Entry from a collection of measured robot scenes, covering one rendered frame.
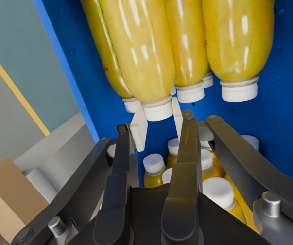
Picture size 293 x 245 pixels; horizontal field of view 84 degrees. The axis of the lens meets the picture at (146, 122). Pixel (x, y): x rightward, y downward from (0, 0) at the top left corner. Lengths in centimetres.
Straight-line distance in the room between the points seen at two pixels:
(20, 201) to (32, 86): 129
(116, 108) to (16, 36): 147
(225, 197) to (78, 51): 26
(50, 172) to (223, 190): 50
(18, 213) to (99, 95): 37
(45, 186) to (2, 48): 139
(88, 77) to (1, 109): 178
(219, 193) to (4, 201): 45
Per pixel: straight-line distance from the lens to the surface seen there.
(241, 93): 22
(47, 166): 61
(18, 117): 193
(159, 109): 20
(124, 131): 16
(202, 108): 37
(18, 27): 168
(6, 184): 52
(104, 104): 26
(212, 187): 25
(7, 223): 56
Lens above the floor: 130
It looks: 66 degrees down
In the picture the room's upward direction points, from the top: 169 degrees counter-clockwise
